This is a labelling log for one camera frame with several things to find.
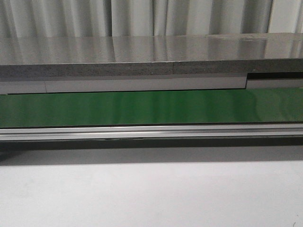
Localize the white pleated curtain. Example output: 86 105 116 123
0 0 303 37

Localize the rear grey conveyor rail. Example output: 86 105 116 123
0 72 303 95

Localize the front aluminium conveyor rail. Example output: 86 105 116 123
0 123 303 141

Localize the green conveyor belt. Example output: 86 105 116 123
0 88 303 128

